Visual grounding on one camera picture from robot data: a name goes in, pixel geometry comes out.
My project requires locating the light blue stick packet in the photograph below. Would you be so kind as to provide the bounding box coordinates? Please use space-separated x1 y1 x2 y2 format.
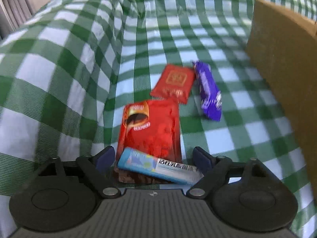
116 147 204 186

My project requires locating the red square packet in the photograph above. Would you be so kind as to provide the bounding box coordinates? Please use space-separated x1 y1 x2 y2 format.
150 64 196 104

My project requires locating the brown cardboard box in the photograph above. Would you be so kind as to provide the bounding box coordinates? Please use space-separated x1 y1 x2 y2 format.
245 0 317 199

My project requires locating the grey curtain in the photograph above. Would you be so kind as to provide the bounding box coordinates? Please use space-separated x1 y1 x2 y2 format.
0 0 35 39

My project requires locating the purple snack packet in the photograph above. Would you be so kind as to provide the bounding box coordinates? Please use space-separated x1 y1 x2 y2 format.
192 60 222 122

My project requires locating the red coffee packet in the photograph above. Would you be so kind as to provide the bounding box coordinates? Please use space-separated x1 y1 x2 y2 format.
114 99 183 184

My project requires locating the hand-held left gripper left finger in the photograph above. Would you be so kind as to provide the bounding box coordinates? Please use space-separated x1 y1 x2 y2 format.
37 145 122 199

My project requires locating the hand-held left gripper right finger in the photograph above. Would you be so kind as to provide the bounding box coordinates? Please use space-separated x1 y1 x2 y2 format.
186 146 281 199

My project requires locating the green white checked cloth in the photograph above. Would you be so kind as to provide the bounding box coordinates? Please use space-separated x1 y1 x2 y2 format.
0 0 317 238

